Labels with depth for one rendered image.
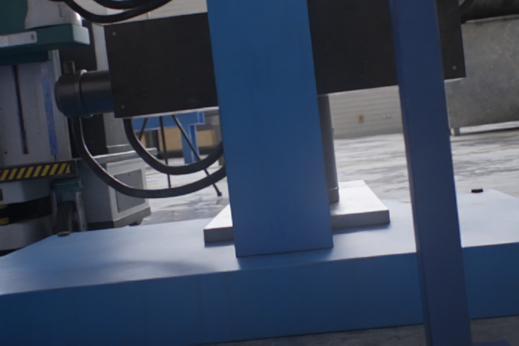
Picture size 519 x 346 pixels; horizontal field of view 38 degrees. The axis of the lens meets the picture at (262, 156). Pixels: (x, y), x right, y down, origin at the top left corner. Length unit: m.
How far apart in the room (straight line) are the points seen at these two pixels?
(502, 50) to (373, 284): 8.54
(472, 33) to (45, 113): 7.42
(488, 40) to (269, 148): 8.43
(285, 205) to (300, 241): 0.07
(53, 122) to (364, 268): 1.80
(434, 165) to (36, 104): 2.14
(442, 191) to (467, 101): 8.66
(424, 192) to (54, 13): 1.88
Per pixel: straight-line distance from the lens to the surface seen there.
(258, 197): 1.37
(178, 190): 1.70
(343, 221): 1.62
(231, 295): 1.28
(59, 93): 1.85
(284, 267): 1.27
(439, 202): 1.00
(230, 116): 1.37
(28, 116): 2.95
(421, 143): 0.99
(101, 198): 2.73
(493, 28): 9.74
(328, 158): 1.85
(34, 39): 2.68
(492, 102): 9.69
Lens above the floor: 0.35
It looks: 2 degrees down
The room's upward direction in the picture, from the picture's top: 6 degrees counter-clockwise
